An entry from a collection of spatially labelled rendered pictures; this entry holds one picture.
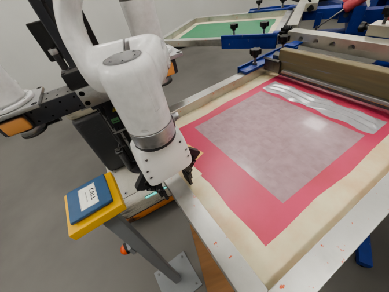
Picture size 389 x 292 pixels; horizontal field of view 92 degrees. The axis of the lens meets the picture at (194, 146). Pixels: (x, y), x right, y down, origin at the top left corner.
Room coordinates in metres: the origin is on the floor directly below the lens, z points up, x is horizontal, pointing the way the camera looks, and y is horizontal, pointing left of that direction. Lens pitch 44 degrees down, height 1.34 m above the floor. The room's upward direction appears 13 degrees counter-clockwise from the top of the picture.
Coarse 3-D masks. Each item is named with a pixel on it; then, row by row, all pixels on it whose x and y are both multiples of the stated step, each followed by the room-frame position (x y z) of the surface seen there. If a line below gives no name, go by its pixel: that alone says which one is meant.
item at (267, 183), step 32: (288, 128) 0.38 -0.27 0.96; (320, 128) 0.35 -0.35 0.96; (352, 128) 0.32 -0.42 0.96; (384, 128) 0.30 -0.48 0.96; (224, 160) 0.32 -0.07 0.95; (256, 160) 0.29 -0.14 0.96; (288, 160) 0.27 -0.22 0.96; (320, 160) 0.25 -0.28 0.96; (352, 160) 0.23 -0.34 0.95; (224, 192) 0.23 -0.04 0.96; (256, 192) 0.21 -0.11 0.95; (288, 192) 0.19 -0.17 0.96; (320, 192) 0.17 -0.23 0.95; (256, 224) 0.14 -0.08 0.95; (288, 224) 0.13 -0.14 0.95
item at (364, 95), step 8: (288, 72) 0.62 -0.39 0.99; (296, 72) 0.60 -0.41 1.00; (312, 80) 0.53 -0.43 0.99; (320, 80) 0.52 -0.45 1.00; (336, 88) 0.46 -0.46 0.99; (344, 88) 0.45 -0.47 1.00; (360, 96) 0.40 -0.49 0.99; (368, 96) 0.39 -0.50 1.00; (376, 96) 0.38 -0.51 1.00; (384, 104) 0.35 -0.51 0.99
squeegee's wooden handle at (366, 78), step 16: (288, 48) 0.66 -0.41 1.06; (288, 64) 0.64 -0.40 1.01; (304, 64) 0.58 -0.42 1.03; (320, 64) 0.53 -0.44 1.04; (336, 64) 0.49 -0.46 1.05; (352, 64) 0.46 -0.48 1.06; (368, 64) 0.44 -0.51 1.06; (336, 80) 0.48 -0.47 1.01; (352, 80) 0.44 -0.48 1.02; (368, 80) 0.41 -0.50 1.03; (384, 80) 0.38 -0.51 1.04; (384, 96) 0.37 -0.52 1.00
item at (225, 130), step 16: (272, 80) 0.66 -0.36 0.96; (288, 80) 0.63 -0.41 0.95; (240, 96) 0.60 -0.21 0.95; (256, 96) 0.57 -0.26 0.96; (272, 96) 0.55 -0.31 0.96; (320, 96) 0.49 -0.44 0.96; (224, 112) 0.52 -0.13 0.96; (240, 112) 0.50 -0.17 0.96; (256, 112) 0.48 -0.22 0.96; (272, 112) 0.46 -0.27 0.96; (288, 112) 0.45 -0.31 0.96; (192, 128) 0.48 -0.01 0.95; (208, 128) 0.46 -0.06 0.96; (224, 128) 0.44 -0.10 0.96; (240, 128) 0.43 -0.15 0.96; (256, 128) 0.41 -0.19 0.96; (272, 128) 0.39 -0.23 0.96; (192, 144) 0.41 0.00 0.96; (208, 144) 0.39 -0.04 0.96; (224, 144) 0.38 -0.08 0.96; (240, 144) 0.36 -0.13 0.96; (208, 160) 0.33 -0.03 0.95
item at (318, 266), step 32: (192, 96) 0.62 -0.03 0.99; (192, 192) 0.22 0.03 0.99; (384, 192) 0.13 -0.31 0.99; (192, 224) 0.16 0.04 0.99; (352, 224) 0.09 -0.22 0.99; (224, 256) 0.09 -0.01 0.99; (320, 256) 0.06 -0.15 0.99; (256, 288) 0.04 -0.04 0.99; (288, 288) 0.03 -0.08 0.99; (320, 288) 0.03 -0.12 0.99
